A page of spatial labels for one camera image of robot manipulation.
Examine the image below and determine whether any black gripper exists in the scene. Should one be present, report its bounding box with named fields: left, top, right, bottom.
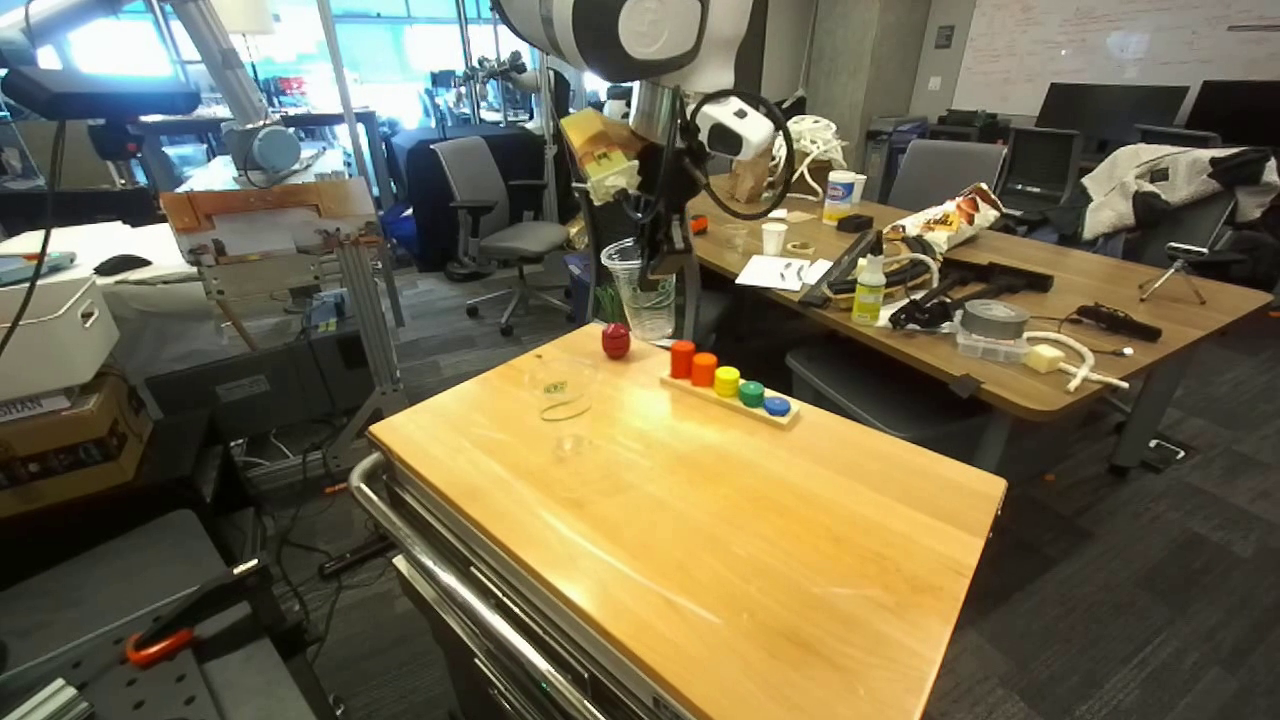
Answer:
left=641, top=146, right=698, bottom=258

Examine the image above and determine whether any clear plastic cup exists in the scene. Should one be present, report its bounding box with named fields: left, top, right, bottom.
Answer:
left=599, top=238, right=645, bottom=320
left=534, top=358, right=593, bottom=462
left=622, top=272, right=680, bottom=341

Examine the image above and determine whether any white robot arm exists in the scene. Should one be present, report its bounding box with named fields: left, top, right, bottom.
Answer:
left=493, top=0, right=779, bottom=258

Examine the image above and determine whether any white paper cup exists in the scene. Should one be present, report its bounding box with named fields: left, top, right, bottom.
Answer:
left=759, top=222, right=788, bottom=258

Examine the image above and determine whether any white paper sheet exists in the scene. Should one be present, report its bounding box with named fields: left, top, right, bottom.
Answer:
left=736, top=258, right=829, bottom=293

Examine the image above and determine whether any orange cylinder block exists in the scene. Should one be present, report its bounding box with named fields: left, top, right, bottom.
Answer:
left=690, top=354, right=718, bottom=388

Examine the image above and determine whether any grey office chair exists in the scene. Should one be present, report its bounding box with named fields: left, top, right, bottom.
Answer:
left=436, top=135, right=569, bottom=337

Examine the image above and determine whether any yellow cylinder block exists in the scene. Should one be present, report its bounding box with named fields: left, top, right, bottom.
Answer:
left=711, top=364, right=740, bottom=399

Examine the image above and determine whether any yellow liquid bottle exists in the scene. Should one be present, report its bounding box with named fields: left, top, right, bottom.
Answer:
left=853, top=258, right=886, bottom=325

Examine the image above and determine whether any green cylinder block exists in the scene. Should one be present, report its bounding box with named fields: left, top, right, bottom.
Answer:
left=736, top=379, right=764, bottom=408

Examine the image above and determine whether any blue cylinder block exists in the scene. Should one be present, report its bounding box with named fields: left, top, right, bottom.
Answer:
left=764, top=393, right=790, bottom=418

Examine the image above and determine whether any wooden peg tray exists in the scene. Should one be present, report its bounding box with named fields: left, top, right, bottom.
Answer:
left=669, top=367, right=798, bottom=428

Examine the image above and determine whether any snack chip bag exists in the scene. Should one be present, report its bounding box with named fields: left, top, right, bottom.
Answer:
left=878, top=186, right=1002, bottom=258

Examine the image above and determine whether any black tool on desk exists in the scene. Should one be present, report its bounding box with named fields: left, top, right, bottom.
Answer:
left=886, top=262, right=1052, bottom=333

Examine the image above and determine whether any grey tape roll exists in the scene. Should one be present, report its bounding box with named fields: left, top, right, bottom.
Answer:
left=956, top=300, right=1028, bottom=354

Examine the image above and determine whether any wooden top steel cart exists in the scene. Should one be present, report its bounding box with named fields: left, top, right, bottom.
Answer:
left=353, top=328, right=1002, bottom=720

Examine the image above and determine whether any long wooden office desk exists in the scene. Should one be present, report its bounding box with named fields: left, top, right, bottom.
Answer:
left=685, top=192, right=1274, bottom=475

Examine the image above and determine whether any white jacket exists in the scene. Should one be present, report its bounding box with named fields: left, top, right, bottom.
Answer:
left=1080, top=146, right=1280, bottom=241

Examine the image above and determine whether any orange handled clamp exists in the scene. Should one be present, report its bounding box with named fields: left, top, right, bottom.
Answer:
left=122, top=626, right=212, bottom=669

